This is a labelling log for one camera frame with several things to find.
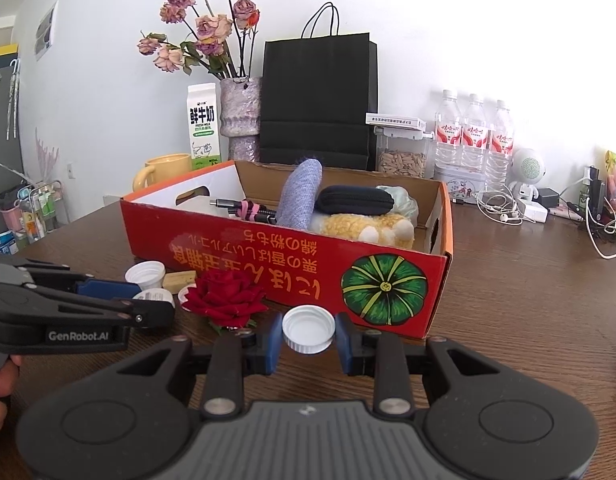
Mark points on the clear jar of seeds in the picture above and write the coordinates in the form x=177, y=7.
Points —
x=402, y=160

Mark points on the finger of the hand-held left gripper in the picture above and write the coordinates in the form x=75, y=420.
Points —
x=108, y=289
x=63, y=320

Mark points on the small green spray bottle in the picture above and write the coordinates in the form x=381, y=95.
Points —
x=585, y=190

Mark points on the grey refrigerator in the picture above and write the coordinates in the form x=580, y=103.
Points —
x=3, y=120

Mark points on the red cardboard box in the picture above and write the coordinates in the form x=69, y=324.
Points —
x=268, y=260

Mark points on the small wooden block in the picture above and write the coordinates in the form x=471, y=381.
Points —
x=180, y=281

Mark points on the white folded umbrella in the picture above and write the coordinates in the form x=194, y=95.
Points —
x=13, y=100

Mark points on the small white robot figure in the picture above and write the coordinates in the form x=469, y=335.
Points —
x=527, y=167

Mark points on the black power adapter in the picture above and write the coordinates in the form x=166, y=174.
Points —
x=548, y=197

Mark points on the white bottle cap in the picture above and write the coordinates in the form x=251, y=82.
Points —
x=308, y=330

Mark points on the yellow and black box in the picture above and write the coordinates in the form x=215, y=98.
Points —
x=3, y=51

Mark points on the metal trolley cart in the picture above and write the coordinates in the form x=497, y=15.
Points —
x=50, y=210

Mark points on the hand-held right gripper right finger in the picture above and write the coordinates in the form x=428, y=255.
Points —
x=345, y=345

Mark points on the black paper bag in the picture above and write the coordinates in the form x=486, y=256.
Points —
x=318, y=100

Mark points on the yellow and white plush toy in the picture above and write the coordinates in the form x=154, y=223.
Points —
x=348, y=227

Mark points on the small white plastic cup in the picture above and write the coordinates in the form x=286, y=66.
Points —
x=158, y=294

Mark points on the white charger block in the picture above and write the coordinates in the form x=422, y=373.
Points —
x=534, y=212

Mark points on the dried purple grass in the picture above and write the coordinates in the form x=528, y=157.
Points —
x=47, y=157

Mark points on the clear water bottle red label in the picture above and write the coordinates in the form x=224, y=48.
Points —
x=448, y=132
x=474, y=135
x=500, y=140

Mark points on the yellow mug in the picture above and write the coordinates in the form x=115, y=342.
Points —
x=165, y=170

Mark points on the purple speckled vase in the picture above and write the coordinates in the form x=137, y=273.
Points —
x=240, y=115

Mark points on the white green milk carton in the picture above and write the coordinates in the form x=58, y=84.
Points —
x=204, y=125

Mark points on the red rose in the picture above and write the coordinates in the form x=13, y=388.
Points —
x=223, y=300

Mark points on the printed metal tin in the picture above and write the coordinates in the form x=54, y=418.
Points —
x=460, y=187

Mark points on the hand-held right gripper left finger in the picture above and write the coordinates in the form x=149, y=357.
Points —
x=272, y=345

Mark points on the dark zip pouch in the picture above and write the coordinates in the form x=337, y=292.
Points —
x=355, y=200

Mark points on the flat white card box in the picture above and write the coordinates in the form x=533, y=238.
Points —
x=395, y=121

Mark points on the light green crumpled wrapper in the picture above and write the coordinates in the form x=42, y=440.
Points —
x=404, y=202

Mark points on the pink waste bin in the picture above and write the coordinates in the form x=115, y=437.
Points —
x=10, y=212

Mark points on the dried pink roses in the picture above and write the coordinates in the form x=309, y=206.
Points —
x=208, y=27

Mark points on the blue and white box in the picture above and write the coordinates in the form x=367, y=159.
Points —
x=10, y=244

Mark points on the person's left hand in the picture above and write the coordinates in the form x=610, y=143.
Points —
x=0, y=380

